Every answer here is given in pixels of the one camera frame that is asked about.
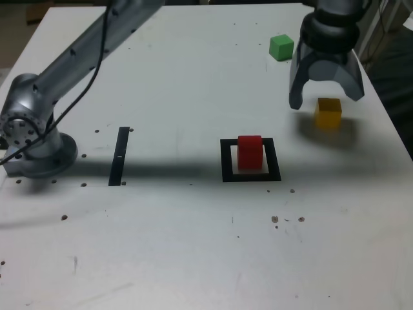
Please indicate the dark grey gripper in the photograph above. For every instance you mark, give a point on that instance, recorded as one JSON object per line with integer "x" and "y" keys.
{"x": 327, "y": 56}

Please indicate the yellow cube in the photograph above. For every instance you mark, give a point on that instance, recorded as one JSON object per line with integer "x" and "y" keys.
{"x": 328, "y": 114}

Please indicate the green cube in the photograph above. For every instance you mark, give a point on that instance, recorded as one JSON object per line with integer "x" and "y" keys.
{"x": 281, "y": 46}

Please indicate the red cube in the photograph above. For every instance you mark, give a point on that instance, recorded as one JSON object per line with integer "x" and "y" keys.
{"x": 250, "y": 155}

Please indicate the black tape square outline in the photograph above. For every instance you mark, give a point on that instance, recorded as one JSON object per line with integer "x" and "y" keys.
{"x": 226, "y": 161}

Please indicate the black tape strip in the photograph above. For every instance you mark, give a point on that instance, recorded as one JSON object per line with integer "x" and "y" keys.
{"x": 118, "y": 155}

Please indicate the white metal frame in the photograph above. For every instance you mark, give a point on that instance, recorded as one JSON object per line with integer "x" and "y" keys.
{"x": 376, "y": 19}

